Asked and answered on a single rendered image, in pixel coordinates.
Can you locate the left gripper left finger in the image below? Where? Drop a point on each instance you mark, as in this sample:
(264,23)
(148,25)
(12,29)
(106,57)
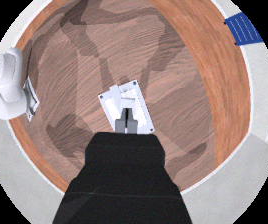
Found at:
(120,124)

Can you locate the grey tap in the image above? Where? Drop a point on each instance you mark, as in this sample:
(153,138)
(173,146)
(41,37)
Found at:
(128,99)

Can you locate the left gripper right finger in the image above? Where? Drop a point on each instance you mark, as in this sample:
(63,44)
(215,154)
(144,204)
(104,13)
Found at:
(131,124)

